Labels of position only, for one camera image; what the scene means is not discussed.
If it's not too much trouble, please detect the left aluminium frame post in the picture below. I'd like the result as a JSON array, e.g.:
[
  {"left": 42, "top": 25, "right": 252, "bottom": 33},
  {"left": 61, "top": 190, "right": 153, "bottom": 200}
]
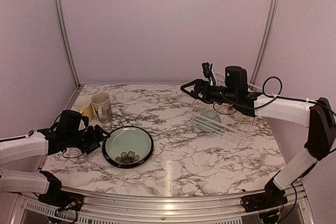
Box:
[{"left": 55, "top": 0, "right": 81, "bottom": 89}]

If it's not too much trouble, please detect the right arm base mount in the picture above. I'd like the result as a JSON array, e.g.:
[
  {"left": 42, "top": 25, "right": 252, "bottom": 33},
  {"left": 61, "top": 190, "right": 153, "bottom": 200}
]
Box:
[{"left": 240, "top": 193, "right": 288, "bottom": 212}]

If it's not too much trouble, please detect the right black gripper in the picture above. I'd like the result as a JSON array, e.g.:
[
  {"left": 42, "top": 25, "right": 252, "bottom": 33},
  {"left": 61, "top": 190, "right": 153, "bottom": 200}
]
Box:
[{"left": 181, "top": 79, "right": 237, "bottom": 104}]

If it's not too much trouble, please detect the white wire dish rack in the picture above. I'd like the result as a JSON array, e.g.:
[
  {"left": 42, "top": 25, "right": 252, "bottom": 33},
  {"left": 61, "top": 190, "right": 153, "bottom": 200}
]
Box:
[{"left": 188, "top": 77, "right": 257, "bottom": 146}]

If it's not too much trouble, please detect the green bowl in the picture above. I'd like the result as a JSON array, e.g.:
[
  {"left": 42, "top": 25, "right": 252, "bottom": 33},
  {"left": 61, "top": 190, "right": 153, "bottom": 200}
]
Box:
[{"left": 195, "top": 110, "right": 221, "bottom": 133}]

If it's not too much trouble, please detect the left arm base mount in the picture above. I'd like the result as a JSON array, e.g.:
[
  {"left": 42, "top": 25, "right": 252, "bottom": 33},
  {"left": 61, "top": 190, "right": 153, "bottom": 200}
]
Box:
[{"left": 38, "top": 190, "right": 84, "bottom": 211}]

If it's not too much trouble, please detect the yellow mug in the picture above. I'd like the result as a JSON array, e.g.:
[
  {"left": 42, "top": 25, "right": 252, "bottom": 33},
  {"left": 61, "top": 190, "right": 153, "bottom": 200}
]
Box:
[{"left": 75, "top": 98, "right": 94, "bottom": 122}]

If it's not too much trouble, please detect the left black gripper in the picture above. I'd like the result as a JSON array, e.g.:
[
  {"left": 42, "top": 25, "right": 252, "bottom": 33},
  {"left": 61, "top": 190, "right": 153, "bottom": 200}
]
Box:
[{"left": 66, "top": 124, "right": 110, "bottom": 155}]

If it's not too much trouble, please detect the aluminium frame post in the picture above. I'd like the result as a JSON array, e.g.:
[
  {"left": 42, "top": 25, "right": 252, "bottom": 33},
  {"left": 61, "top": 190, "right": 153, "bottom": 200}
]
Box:
[
  {"left": 250, "top": 0, "right": 279, "bottom": 84},
  {"left": 55, "top": 0, "right": 81, "bottom": 89}
]

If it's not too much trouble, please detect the black rimmed cream plate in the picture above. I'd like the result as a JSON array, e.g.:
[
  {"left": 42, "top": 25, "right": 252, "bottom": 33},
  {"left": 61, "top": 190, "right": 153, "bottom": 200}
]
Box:
[{"left": 101, "top": 125, "right": 154, "bottom": 168}]

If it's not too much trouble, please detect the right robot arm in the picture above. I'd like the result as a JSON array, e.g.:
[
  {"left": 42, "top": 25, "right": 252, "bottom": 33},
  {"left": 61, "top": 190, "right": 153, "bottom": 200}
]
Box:
[{"left": 180, "top": 62, "right": 335, "bottom": 212}]

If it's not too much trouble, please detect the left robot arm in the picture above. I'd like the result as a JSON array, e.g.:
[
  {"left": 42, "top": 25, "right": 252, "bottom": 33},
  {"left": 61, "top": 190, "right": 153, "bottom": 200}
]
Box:
[{"left": 1, "top": 110, "right": 110, "bottom": 206}]

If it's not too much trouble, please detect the right aluminium frame post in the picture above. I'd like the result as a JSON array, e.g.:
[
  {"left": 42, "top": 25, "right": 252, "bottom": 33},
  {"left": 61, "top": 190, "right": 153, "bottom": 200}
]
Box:
[{"left": 250, "top": 0, "right": 279, "bottom": 84}]

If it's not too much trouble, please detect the beige patterned mug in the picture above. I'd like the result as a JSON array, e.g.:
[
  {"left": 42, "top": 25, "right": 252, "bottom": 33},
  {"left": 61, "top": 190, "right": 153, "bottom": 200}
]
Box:
[{"left": 91, "top": 92, "right": 112, "bottom": 124}]

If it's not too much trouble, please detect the front aluminium rail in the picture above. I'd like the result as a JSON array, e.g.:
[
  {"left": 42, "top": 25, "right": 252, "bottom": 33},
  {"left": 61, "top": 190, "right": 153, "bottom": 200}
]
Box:
[{"left": 10, "top": 186, "right": 316, "bottom": 224}]

